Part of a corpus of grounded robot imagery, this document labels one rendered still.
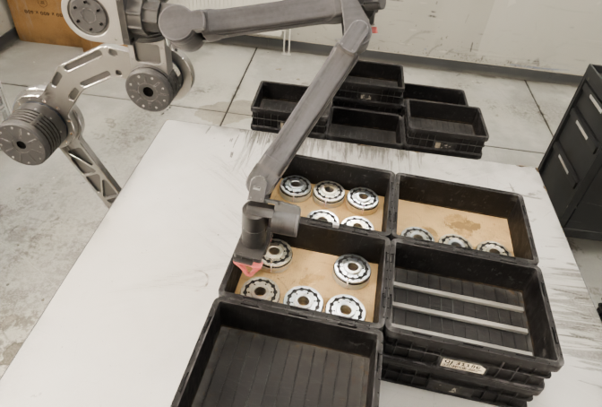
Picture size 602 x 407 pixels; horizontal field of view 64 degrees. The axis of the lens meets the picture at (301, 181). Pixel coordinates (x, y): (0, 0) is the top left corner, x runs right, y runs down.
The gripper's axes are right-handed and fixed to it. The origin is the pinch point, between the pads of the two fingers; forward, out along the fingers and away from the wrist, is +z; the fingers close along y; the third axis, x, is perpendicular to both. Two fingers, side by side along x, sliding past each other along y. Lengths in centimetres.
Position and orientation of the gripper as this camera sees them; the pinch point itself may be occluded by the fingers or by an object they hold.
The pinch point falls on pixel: (253, 264)
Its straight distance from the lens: 119.4
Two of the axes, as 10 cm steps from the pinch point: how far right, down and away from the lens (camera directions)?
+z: -1.0, 7.2, 6.8
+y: 2.2, -6.5, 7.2
